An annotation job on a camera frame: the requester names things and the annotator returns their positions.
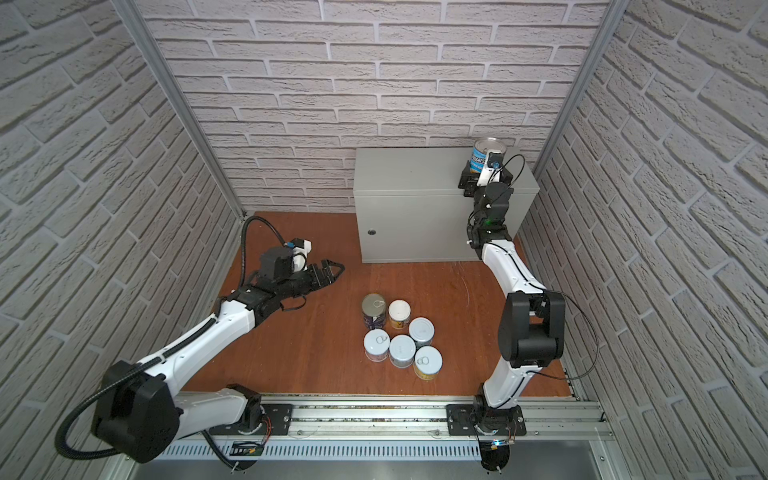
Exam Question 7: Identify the blue label soup can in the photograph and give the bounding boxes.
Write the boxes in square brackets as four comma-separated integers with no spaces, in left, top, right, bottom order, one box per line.
[470,137,507,173]

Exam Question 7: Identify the dark purple label can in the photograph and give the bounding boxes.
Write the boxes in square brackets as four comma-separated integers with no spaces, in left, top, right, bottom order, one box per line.
[361,293,387,330]

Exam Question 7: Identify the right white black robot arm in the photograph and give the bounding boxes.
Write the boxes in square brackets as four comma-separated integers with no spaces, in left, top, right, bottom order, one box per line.
[458,159,566,417]

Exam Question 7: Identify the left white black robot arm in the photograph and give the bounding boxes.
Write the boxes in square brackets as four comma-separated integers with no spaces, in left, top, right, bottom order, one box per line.
[91,260,345,463]

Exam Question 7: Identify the grey metal cabinet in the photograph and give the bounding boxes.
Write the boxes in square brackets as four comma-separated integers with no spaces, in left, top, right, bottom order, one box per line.
[352,146,541,265]

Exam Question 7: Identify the white lid orange can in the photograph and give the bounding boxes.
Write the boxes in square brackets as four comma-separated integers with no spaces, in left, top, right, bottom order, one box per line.
[388,299,412,330]

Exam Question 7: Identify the white lid purple can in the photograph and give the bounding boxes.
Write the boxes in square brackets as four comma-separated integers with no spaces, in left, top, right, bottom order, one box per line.
[363,329,390,363]

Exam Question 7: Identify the silver top centre can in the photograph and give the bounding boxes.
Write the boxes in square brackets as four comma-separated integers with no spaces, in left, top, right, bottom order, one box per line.
[389,334,416,369]

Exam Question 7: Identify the silver can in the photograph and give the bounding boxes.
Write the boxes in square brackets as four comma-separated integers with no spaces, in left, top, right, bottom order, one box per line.
[408,317,435,349]
[389,334,416,369]

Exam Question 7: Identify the silver top can right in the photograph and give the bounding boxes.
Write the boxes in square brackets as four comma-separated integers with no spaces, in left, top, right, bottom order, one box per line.
[408,317,435,349]

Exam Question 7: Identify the yellow label pull-tab can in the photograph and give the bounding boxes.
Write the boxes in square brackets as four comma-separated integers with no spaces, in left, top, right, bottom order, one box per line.
[413,346,443,381]

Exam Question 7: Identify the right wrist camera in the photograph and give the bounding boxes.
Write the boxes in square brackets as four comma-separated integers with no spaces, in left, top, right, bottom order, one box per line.
[477,151,504,188]

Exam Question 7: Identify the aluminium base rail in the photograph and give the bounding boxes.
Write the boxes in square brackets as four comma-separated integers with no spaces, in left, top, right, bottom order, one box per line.
[119,392,613,445]

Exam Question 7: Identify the left black corrugated cable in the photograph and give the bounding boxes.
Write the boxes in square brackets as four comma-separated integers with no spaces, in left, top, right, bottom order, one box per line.
[53,215,289,462]

